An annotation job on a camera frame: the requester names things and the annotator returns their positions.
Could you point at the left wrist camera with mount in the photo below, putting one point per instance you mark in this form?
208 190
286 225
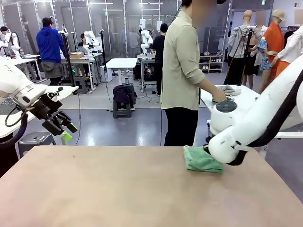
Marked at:
55 93

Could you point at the person in blue hoodie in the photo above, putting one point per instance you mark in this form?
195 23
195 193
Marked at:
49 45

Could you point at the white shoe rack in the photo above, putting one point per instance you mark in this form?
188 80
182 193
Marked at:
211 61

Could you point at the seated person in black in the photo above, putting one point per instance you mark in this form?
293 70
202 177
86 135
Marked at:
82 39

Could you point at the grey step stool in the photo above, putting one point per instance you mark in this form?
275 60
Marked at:
81 82

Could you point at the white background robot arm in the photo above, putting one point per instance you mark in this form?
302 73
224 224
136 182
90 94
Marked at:
16 45
91 40
145 46

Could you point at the mannequin in white shirt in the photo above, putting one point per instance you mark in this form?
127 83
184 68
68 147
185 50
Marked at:
293 45

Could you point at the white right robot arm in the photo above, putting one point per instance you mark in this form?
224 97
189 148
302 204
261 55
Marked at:
225 149

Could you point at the small dark cup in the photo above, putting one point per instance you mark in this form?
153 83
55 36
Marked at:
127 81

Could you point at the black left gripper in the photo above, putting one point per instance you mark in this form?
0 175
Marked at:
49 111

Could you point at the dark step stool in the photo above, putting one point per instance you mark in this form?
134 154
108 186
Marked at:
122 111

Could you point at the light grey towel pile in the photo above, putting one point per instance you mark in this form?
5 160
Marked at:
230 89

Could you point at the black stand pole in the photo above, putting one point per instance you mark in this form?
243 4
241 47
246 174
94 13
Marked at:
68 68
104 73

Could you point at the black backpack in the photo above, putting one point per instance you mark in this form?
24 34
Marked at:
123 93

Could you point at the green towel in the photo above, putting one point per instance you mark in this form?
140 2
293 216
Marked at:
201 163

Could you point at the mannequin in orange jacket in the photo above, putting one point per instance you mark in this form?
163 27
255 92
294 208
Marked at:
274 40

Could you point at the person's right forearm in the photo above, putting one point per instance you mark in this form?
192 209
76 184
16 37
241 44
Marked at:
208 86

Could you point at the person's right hand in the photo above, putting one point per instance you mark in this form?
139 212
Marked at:
220 97

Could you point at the white background desk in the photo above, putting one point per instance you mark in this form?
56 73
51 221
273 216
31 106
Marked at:
23 62

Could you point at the metal frame robot desk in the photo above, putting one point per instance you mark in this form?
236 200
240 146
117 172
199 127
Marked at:
142 56

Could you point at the standing person in black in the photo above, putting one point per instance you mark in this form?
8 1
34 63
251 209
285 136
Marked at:
158 47

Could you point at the person in beige shirt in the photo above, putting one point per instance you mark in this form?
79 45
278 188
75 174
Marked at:
180 59

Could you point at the cardboard box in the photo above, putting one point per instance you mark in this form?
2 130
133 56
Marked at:
77 55

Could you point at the figure in blue floral dress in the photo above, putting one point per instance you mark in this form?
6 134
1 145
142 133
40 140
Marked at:
266 59

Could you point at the mannequin in grey shirt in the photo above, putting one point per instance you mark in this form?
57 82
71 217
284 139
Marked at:
239 40

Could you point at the black camera tripod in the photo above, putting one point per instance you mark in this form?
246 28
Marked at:
247 47

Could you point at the white rectangular table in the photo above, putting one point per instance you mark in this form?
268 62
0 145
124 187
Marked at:
248 93
122 62
71 88

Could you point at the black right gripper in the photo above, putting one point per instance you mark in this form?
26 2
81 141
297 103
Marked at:
208 143

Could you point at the grey plastic stool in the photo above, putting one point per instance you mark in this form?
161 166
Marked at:
35 139

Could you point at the grey background desk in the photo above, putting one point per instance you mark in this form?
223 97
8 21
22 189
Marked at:
80 60

